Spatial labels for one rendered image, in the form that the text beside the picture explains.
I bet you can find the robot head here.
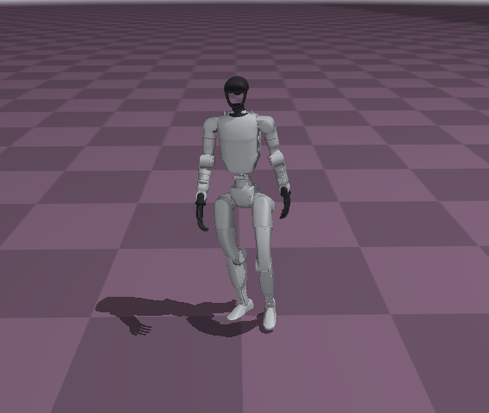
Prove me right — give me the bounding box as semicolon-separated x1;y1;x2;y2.
224;77;249;117

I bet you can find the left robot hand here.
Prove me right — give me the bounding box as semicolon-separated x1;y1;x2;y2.
280;187;291;219

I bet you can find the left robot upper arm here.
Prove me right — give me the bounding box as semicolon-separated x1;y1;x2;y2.
257;115;283;166

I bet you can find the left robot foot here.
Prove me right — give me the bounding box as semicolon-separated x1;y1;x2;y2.
263;298;276;330

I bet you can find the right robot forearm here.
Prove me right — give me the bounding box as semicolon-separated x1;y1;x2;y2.
195;157;212;202

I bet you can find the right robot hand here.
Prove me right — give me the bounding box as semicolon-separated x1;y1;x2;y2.
195;193;208;231

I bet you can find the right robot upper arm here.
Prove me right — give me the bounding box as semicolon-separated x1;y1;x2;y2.
200;117;219;168

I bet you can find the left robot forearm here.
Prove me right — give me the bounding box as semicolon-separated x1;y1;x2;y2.
273;153;290;192

